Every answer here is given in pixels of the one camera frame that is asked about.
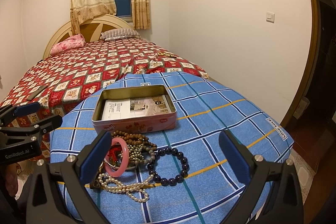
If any grey metallic bead bracelet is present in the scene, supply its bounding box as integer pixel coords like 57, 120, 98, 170
119, 144, 148, 167

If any white pearl necklace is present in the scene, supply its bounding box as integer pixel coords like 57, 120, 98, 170
90, 172, 155, 204

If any red cord pendant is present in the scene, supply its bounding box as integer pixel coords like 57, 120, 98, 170
108, 144, 122, 164

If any dark remote control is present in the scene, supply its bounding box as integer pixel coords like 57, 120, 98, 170
26, 85, 47, 101

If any wooden door frame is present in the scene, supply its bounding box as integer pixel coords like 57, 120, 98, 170
280, 0, 319, 128

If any brown wooden bead mala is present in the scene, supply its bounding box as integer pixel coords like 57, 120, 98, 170
112, 131, 157, 151

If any pink jade bangle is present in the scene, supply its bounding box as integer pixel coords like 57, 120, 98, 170
104, 138, 129, 177

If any blue plaid cloth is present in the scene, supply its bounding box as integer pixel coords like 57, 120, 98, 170
49, 72, 295, 224

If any pink metal tin box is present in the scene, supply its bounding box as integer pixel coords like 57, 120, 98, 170
92, 85, 177, 134

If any grey-brown stone bead bracelet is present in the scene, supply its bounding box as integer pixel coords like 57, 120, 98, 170
142, 147, 158, 164

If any red patchwork bedspread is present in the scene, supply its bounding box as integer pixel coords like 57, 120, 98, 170
0, 37, 210, 159

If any printed paper card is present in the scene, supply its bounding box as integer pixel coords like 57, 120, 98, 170
101, 95, 171, 121

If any dark purple bead bracelet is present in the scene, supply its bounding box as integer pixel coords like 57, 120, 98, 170
146, 147, 190, 187

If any white wall switch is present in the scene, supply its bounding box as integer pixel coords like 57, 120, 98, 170
266, 12, 275, 23

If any pink floral pillow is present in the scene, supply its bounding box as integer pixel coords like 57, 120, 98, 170
50, 34, 86, 56

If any cream wooden headboard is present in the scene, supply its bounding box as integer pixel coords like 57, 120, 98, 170
43, 14, 134, 59

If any striped pillow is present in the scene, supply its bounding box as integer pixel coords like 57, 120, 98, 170
100, 28, 140, 40

